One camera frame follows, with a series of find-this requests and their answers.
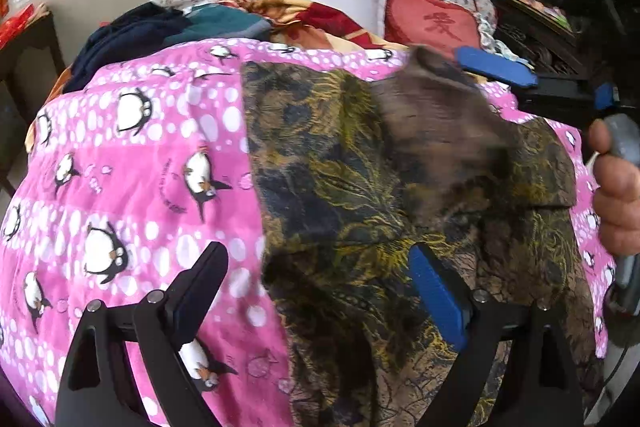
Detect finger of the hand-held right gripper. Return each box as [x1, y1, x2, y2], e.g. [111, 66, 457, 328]
[455, 46, 608, 128]

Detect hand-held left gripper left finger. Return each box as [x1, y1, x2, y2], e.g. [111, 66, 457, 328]
[55, 241, 230, 427]

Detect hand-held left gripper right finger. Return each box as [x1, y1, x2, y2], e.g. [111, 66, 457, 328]
[407, 243, 586, 427]

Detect brown floral patterned pants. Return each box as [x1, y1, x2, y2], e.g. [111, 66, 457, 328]
[241, 44, 606, 427]

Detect dark navy clothes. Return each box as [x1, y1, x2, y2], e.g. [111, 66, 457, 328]
[65, 2, 191, 94]

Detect person's right hand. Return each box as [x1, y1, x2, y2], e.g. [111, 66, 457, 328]
[587, 119, 640, 258]

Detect pale floral cloth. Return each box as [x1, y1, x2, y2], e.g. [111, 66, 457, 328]
[479, 19, 531, 62]

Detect carved dark wooden cabinet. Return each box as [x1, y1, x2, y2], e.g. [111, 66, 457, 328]
[480, 0, 596, 80]

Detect red heart-shaped pillow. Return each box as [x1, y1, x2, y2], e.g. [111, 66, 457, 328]
[385, 0, 483, 52]

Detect pink penguin print blanket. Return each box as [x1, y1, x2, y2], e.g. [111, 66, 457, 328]
[0, 38, 618, 427]

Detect red and yellow bedding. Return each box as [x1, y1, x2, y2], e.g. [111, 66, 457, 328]
[220, 0, 406, 52]

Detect teal cloth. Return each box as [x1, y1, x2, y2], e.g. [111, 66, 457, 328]
[185, 3, 273, 42]

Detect dark wooden side table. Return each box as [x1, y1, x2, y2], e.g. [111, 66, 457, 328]
[0, 9, 66, 198]

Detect red plastic bag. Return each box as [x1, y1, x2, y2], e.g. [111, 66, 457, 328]
[0, 4, 36, 48]

